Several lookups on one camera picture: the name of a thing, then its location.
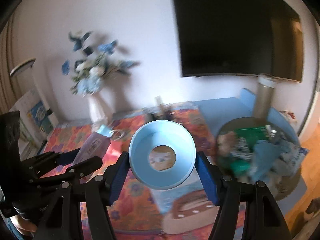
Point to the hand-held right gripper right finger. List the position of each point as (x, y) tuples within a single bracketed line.
[(207, 182)]

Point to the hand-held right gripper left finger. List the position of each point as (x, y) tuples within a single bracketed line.
[(118, 180)]

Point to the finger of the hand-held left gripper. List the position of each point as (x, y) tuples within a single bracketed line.
[(66, 158), (85, 166)]

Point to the light blue bowl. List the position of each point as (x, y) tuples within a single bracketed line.
[(140, 155)]

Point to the teal green roll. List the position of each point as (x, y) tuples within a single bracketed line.
[(238, 167)]

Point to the brown plush toy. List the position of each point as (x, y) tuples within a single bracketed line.
[(226, 143)]

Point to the blue white patterned cloth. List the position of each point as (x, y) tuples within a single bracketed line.
[(241, 147)]

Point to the green plastic packet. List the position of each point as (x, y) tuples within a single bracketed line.
[(250, 133)]

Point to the light blue cloth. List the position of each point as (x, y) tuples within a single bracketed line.
[(265, 150)]

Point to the round wicker basket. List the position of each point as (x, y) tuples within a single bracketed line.
[(285, 187)]

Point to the person's left hand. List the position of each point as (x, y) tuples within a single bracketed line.
[(23, 228)]

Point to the purple plastic packet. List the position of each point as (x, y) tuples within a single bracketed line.
[(92, 147)]

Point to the floral orange mat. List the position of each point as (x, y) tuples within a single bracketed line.
[(140, 205)]

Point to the blue face mask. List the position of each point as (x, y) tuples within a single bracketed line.
[(105, 130)]

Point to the row of upright books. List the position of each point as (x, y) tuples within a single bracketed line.
[(37, 115)]

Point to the white ceramic vase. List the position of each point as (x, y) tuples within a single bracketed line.
[(97, 110)]

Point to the small brown desk items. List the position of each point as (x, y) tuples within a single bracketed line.
[(162, 110)]

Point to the blue and white flower bouquet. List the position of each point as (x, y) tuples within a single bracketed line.
[(90, 77)]

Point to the blue printed tissue packet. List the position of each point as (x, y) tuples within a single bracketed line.
[(297, 155)]

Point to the beige curtain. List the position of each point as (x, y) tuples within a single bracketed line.
[(10, 80)]

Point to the beige cylinder with white cap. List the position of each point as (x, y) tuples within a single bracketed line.
[(262, 100)]

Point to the white desk lamp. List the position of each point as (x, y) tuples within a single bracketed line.
[(22, 67)]

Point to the small red object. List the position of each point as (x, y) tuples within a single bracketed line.
[(290, 115)]

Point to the black television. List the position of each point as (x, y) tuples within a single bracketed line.
[(225, 30)]

